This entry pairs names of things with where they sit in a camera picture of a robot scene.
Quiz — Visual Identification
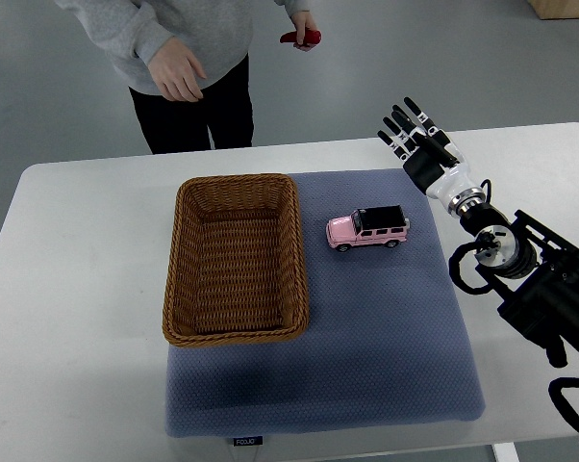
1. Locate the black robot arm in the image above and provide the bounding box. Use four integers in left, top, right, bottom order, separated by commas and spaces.
378, 98, 579, 368

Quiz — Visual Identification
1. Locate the blue-grey padded mat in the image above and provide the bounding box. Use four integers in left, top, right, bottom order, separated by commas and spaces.
166, 169, 485, 437

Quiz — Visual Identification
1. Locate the cardboard box corner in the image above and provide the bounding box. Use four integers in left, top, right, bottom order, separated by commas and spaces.
528, 0, 579, 20

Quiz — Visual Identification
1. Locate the person's left hand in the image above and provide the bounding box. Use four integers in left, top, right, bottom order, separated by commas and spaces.
289, 11, 317, 51

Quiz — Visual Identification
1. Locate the red handheld object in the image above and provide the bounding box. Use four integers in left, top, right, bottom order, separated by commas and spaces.
279, 29, 321, 47

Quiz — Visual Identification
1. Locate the person in grey sweater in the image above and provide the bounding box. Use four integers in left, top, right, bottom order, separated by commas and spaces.
53, 0, 315, 155

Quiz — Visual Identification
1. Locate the pink toy car black roof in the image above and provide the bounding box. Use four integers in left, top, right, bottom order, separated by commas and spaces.
325, 205, 411, 252

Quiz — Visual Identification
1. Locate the person's right hand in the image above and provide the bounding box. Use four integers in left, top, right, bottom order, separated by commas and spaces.
147, 38, 207, 103

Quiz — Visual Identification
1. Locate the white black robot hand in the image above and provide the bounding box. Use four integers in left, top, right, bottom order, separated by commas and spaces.
377, 97, 483, 213

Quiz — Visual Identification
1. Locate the black looped cable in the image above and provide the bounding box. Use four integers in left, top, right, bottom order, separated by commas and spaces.
547, 377, 579, 447

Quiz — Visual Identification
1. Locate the white table leg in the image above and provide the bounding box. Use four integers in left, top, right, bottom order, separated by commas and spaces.
491, 442, 519, 462

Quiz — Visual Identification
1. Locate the brown wicker basket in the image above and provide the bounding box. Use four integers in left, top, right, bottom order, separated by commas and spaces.
162, 173, 310, 347

